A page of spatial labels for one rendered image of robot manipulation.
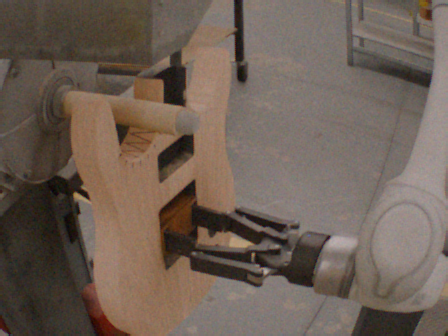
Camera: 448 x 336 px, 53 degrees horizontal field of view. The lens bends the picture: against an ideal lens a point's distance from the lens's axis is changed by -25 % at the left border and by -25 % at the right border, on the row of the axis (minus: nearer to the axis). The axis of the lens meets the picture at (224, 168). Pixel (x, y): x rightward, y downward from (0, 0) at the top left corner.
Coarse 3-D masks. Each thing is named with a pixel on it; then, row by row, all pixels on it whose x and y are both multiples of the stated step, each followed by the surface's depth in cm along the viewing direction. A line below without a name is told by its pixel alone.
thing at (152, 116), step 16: (80, 96) 66; (96, 96) 65; (112, 96) 65; (112, 112) 63; (128, 112) 62; (144, 112) 62; (160, 112) 61; (176, 112) 60; (144, 128) 63; (160, 128) 61
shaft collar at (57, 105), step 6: (60, 90) 67; (66, 90) 67; (72, 90) 68; (54, 96) 67; (60, 96) 66; (54, 102) 67; (60, 102) 66; (54, 108) 67; (60, 108) 67; (60, 114) 67; (66, 114) 68
